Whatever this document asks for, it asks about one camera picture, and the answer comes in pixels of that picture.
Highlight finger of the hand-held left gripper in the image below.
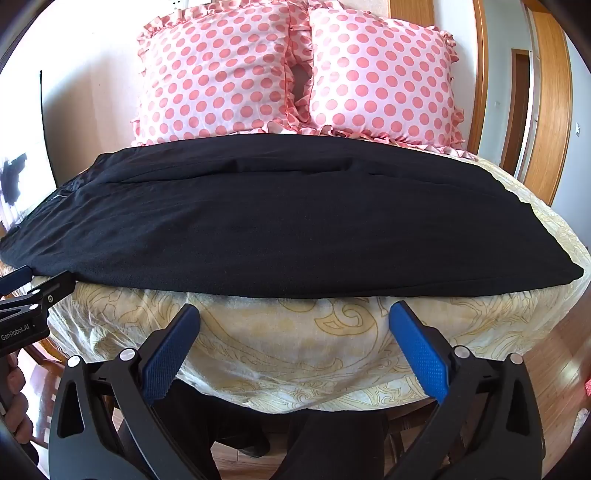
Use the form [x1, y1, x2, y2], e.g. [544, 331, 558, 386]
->
[0, 271, 75, 329]
[0, 268, 34, 297]

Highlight yellow patterned bed sheet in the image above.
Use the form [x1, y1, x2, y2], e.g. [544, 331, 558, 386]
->
[41, 138, 591, 418]

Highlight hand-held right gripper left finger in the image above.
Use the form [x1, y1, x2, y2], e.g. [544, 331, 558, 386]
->
[48, 304, 218, 480]

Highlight window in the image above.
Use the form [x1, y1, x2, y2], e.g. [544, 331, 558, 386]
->
[0, 69, 58, 245]

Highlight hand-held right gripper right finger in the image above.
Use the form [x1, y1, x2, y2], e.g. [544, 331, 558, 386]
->
[388, 300, 543, 480]

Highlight wooden door frame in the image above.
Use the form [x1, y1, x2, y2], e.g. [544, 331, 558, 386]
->
[524, 9, 575, 206]

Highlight pink polka dot pillow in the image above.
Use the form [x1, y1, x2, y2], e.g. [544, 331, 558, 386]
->
[288, 7, 466, 155]
[130, 0, 315, 147]

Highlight brown door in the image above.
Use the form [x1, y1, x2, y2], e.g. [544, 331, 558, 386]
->
[501, 48, 530, 174]

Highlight person's left hand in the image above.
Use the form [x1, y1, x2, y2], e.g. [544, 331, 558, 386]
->
[0, 352, 34, 445]

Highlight black pants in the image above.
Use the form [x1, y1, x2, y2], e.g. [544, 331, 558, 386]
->
[0, 134, 585, 300]

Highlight person's dark trouser legs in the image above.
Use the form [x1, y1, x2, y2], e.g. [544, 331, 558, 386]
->
[159, 383, 391, 480]

